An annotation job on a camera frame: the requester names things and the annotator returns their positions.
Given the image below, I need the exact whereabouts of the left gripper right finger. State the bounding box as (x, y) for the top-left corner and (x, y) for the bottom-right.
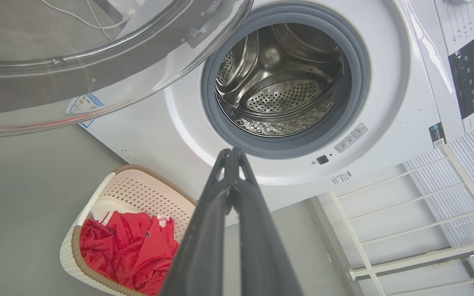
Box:
(232, 148), (303, 296)

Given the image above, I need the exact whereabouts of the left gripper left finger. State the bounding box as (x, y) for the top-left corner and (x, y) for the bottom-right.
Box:
(160, 148), (232, 296)

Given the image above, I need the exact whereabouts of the round black glass washer door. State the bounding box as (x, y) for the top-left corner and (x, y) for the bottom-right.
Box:
(0, 0), (255, 139)

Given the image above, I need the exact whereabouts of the perforated steel washing drum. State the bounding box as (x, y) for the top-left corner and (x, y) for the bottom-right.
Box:
(214, 23), (344, 137)

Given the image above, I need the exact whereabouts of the white front-load washing machine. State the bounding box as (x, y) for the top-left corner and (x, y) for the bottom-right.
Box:
(66, 0), (474, 229)

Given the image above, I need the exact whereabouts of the grey rubber door gasket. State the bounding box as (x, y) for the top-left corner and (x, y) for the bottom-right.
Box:
(201, 2), (371, 160)

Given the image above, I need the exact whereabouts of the red garment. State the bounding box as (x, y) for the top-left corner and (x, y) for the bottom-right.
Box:
(79, 211), (180, 296)

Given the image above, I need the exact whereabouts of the cream perforated laundry basket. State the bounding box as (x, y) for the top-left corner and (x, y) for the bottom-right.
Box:
(59, 164), (198, 296)

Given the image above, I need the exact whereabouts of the small printed text sticker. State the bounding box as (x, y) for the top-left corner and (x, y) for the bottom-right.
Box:
(331, 171), (352, 185)

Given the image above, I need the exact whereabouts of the white warning label sticker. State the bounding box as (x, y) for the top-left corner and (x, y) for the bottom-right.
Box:
(335, 123), (368, 153)

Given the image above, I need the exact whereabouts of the blue energy label sticker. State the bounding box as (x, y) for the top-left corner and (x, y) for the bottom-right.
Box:
(66, 93), (105, 129)

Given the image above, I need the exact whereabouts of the black QR code sticker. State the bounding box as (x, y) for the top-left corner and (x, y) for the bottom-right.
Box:
(429, 122), (446, 149)

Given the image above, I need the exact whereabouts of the black washer control panel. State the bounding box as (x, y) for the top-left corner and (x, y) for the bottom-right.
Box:
(448, 27), (474, 120)

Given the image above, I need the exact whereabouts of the white metal rack frame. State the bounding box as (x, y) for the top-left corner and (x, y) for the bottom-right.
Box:
(328, 144), (474, 296)

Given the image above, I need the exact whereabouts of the thin white cable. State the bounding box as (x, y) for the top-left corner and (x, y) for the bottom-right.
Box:
(86, 0), (114, 42)
(39, 0), (135, 30)

